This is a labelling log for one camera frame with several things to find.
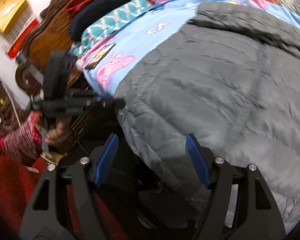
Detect black smartphone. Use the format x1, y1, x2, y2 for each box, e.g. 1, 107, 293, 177
84, 43, 116, 70

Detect red yellow wall calendar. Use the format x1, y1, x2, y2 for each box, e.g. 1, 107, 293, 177
0, 0, 40, 59

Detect teal wave-pattern pillow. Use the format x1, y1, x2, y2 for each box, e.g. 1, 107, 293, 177
70, 0, 153, 56

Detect carved wooden headboard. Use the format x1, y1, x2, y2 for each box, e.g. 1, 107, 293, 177
15, 0, 72, 96

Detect pink striped left sleeve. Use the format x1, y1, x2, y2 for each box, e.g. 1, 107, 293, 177
0, 112, 42, 166

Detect grey puffer jacket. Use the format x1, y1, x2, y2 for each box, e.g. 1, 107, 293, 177
115, 2, 300, 232

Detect dark navy cloth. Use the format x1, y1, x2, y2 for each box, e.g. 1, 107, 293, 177
69, 0, 131, 42

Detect blue Peppa Pig bedsheet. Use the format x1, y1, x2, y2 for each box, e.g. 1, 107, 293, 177
77, 0, 300, 96

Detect person's left hand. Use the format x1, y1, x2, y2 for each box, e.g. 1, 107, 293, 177
44, 116, 71, 146

